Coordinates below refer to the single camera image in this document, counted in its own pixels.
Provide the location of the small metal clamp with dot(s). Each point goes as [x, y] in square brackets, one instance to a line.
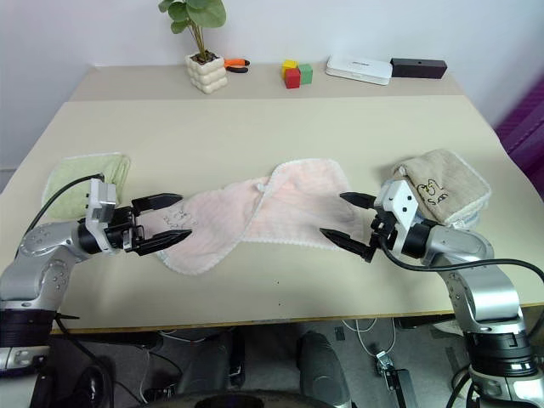
[383, 362]

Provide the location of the folded green towel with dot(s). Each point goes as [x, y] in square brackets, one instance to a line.
[108, 163]

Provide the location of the long black box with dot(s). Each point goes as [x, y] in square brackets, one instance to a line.
[418, 68]

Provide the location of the folded beige embroidered towel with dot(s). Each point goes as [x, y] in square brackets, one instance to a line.
[450, 170]

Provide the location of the green cube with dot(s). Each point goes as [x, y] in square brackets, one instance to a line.
[306, 74]

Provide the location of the pink towel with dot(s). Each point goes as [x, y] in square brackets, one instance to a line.
[289, 200]

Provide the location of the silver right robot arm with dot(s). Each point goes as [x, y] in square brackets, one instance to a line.
[459, 246]

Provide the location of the dark grey rounded shape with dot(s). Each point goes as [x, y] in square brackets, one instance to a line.
[323, 365]

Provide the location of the yellow cube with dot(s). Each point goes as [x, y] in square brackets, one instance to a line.
[290, 64]

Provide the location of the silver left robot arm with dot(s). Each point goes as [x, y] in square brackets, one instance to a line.
[47, 242]

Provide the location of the green plant in white pot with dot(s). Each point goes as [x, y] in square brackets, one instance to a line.
[206, 74]

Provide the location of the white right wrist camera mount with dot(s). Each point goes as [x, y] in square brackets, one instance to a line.
[401, 204]

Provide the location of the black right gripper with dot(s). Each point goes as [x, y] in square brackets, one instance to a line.
[387, 234]

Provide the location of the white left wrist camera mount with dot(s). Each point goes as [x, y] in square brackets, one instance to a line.
[102, 200]

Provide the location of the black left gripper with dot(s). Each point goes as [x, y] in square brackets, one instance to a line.
[123, 234]

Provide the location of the blue cloth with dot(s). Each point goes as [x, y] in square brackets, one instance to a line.
[465, 219]

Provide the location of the red cube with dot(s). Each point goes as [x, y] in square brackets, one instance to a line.
[292, 78]

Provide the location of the flat white box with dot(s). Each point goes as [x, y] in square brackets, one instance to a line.
[359, 68]

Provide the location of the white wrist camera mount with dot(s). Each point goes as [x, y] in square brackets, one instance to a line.
[102, 200]
[401, 204]

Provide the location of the orange and black pliers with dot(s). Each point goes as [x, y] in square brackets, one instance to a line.
[236, 64]

